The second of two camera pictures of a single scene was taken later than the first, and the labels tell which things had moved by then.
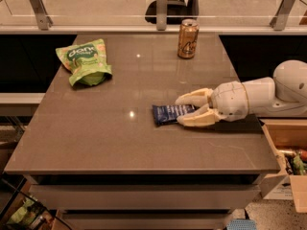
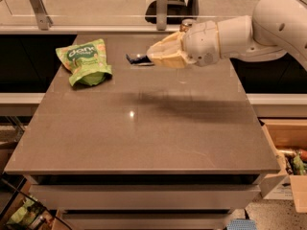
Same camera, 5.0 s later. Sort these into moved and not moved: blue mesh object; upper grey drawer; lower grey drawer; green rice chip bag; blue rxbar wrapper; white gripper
Moved: white gripper; blue rxbar wrapper
Not moved: green rice chip bag; lower grey drawer; blue mesh object; upper grey drawer
